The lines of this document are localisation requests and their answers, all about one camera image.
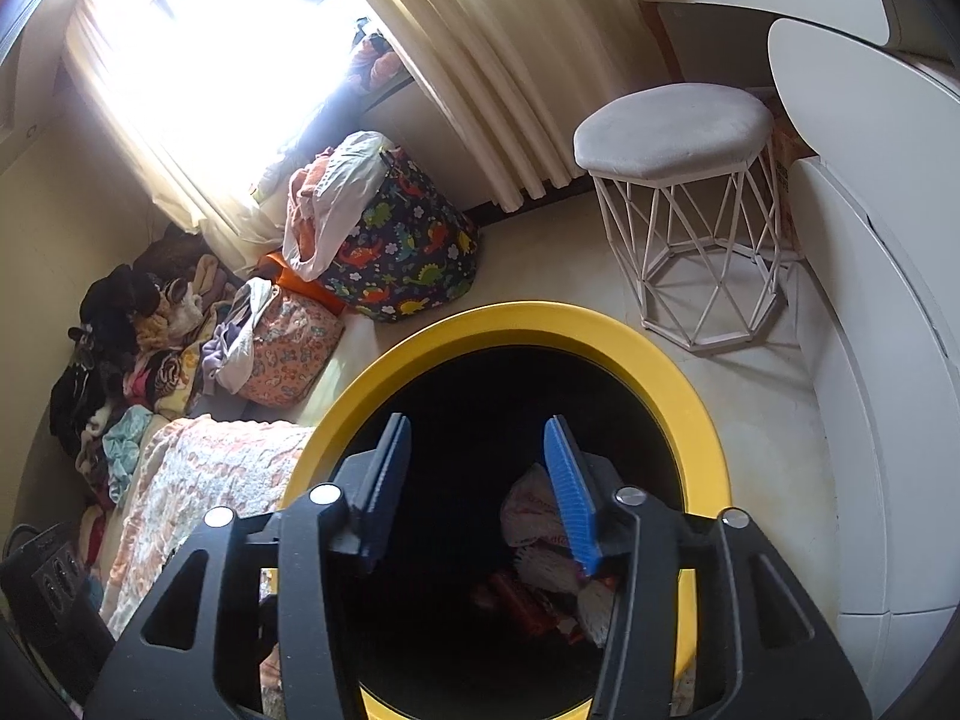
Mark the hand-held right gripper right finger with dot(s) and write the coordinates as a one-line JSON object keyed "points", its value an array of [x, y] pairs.
{"points": [[570, 495]]}

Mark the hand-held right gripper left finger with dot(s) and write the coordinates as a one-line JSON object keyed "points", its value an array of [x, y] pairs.
{"points": [[390, 480]]}

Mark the white printed plastic bag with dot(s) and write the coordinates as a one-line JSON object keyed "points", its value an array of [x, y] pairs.
{"points": [[525, 510]]}

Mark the white foam net sleeve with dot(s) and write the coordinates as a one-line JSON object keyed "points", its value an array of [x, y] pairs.
{"points": [[547, 570]]}

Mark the red packet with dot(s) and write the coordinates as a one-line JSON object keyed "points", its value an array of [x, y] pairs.
{"points": [[517, 600]]}

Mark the yellow-rimmed trash bin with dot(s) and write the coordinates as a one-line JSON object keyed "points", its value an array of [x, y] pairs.
{"points": [[525, 322]]}

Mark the floral fabric bag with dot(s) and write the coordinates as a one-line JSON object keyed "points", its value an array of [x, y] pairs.
{"points": [[292, 345]]}

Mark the teal cloth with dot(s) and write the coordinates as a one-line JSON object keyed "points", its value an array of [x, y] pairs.
{"points": [[127, 442]]}

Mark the orange and white blanket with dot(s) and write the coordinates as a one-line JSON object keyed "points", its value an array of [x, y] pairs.
{"points": [[210, 465]]}

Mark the white and purple clothing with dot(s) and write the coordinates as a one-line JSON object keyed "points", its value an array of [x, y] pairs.
{"points": [[240, 345]]}

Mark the orange bag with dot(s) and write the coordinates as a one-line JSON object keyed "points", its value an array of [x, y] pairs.
{"points": [[296, 281]]}

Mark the dinosaur print laundry basket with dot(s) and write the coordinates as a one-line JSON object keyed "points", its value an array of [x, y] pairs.
{"points": [[405, 240]]}

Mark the pile of clothes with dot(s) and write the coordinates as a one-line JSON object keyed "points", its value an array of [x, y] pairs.
{"points": [[150, 330]]}

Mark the white cloth on bag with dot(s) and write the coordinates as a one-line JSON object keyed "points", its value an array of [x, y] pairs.
{"points": [[345, 180]]}

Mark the cream curtain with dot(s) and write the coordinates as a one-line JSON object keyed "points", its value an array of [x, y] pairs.
{"points": [[487, 52], [225, 217]]}

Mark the white curved cabinet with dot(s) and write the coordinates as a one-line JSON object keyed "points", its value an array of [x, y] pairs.
{"points": [[885, 390]]}

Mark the clothes heap on windowsill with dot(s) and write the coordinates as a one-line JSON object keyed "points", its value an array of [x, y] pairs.
{"points": [[375, 60]]}

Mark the window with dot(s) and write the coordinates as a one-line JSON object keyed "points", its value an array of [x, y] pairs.
{"points": [[225, 30]]}

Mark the white rounded furniture panel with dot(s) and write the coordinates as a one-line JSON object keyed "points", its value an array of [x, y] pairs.
{"points": [[862, 82]]}

